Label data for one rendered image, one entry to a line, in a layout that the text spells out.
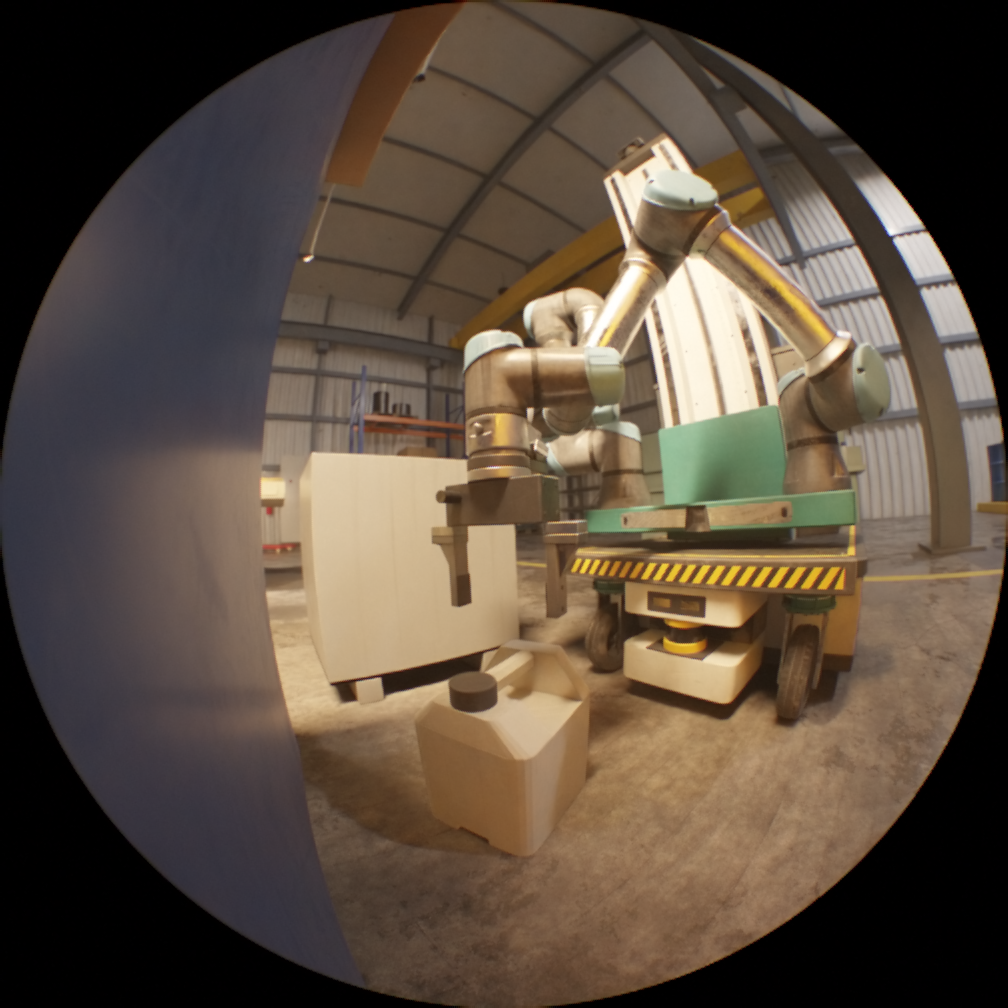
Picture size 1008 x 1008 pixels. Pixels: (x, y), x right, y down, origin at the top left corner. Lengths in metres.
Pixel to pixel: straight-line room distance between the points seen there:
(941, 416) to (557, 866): 3.12
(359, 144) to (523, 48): 7.91
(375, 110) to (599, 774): 0.99
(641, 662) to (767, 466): 0.51
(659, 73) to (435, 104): 4.56
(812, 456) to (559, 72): 8.40
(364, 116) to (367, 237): 9.38
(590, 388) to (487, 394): 0.12
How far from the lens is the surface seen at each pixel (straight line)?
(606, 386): 0.42
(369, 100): 0.56
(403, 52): 0.54
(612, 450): 0.92
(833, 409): 0.67
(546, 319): 1.04
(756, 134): 11.01
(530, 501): 0.36
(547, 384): 0.41
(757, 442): 0.89
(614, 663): 0.94
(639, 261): 0.69
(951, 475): 3.10
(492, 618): 0.94
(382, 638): 0.82
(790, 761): 0.68
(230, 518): 0.21
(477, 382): 0.41
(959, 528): 3.13
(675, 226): 0.64
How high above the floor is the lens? 0.40
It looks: 3 degrees up
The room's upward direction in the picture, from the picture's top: 3 degrees counter-clockwise
